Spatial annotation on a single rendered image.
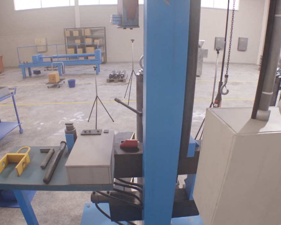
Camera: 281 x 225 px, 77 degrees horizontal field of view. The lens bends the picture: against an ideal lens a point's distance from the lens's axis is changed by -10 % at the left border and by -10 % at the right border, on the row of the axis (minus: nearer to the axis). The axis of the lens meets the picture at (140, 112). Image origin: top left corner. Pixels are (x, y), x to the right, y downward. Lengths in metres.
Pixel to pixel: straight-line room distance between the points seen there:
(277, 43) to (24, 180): 1.30
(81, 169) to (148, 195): 0.43
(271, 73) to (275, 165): 0.26
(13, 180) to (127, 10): 1.20
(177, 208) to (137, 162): 0.58
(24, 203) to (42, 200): 1.04
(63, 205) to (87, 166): 1.54
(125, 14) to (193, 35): 0.45
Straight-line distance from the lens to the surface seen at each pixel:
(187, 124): 1.15
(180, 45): 0.87
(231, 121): 0.60
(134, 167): 1.36
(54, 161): 1.29
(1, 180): 1.34
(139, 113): 1.18
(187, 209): 1.75
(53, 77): 7.95
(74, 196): 2.62
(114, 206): 1.62
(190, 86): 1.08
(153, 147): 1.00
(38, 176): 1.26
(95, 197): 1.81
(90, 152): 1.14
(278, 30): 0.61
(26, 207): 1.68
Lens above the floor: 1.80
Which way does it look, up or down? 22 degrees down
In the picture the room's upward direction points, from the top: straight up
